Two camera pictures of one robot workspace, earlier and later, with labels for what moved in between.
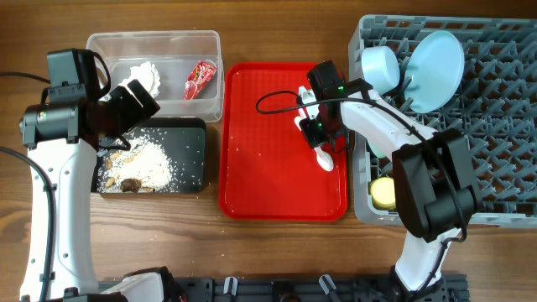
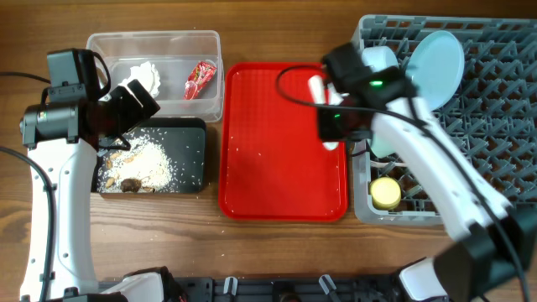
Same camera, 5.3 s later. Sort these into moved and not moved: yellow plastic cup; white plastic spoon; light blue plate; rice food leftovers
Moved: white plastic spoon
Not moved: yellow plastic cup; light blue plate; rice food leftovers
